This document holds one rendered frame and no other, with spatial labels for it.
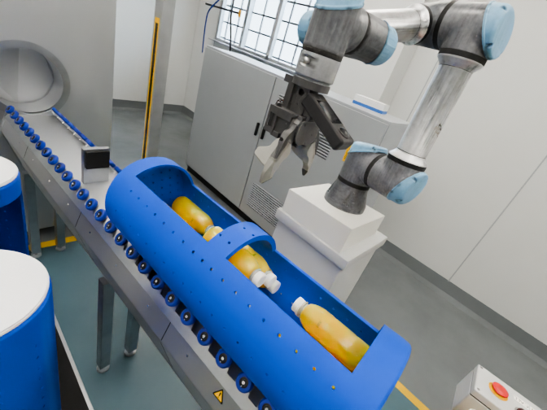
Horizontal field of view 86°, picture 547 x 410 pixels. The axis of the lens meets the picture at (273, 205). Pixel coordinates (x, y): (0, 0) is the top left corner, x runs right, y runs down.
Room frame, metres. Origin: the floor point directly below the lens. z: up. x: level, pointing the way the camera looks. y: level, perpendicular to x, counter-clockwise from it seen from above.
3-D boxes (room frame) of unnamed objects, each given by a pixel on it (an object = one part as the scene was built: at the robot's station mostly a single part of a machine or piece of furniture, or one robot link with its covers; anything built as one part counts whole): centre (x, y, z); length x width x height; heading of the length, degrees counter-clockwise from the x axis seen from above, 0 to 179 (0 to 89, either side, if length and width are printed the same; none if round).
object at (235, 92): (2.87, 0.19, 0.72); 2.15 x 0.54 x 1.45; 54
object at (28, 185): (1.36, 1.39, 0.31); 0.06 x 0.06 x 0.63; 58
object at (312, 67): (0.59, 0.01, 1.63); 0.08 x 0.08 x 0.05
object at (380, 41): (0.67, -0.05, 1.71); 0.11 x 0.11 x 0.08; 44
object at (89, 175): (1.05, 0.75, 1.00); 0.10 x 0.04 x 0.15; 148
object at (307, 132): (0.59, 0.01, 1.55); 0.09 x 0.08 x 0.12; 57
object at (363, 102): (2.38, -0.44, 1.48); 0.24 x 0.12 x 0.08; 62
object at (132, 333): (0.96, 0.48, 0.31); 0.06 x 0.06 x 0.63; 58
